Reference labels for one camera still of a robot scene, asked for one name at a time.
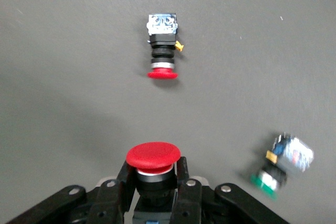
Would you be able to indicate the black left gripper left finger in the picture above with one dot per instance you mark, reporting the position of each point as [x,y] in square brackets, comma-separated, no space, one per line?
[105,203]

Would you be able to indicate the green push button switch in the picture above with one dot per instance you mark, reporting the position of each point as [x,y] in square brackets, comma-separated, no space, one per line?
[288,155]

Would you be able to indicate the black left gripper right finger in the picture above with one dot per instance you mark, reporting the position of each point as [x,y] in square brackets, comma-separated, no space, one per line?
[189,203]

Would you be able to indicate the dark grey table mat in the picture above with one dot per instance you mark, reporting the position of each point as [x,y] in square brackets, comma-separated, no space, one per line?
[78,51]

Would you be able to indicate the red push button switch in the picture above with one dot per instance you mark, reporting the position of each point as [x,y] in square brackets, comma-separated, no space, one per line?
[153,155]
[162,40]

